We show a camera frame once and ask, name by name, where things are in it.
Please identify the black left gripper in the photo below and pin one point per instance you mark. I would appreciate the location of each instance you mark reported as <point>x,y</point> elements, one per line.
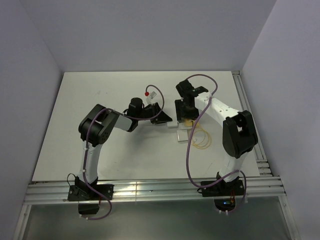
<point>162,118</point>

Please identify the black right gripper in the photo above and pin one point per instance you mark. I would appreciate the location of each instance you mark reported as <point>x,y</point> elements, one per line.
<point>178,109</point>

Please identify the white USB charger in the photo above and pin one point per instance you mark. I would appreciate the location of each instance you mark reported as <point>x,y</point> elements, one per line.
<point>172,124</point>
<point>182,135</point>

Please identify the white cube socket adapter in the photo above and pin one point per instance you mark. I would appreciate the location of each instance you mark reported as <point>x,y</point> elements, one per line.
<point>181,125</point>

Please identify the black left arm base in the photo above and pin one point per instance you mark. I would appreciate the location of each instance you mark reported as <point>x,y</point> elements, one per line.
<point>75,194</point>

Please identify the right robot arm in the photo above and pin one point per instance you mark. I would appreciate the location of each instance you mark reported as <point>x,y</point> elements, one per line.
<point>239,134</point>

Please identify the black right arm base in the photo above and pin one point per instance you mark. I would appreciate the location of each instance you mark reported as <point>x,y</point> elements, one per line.
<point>224,189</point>

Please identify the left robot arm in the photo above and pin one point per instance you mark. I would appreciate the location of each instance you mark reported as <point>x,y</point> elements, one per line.
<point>96,128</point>

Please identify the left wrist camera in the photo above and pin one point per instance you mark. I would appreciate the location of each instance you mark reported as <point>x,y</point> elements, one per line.
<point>150,97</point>

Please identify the aluminium front rail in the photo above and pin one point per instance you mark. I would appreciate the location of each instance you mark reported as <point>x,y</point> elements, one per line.
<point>56,192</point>

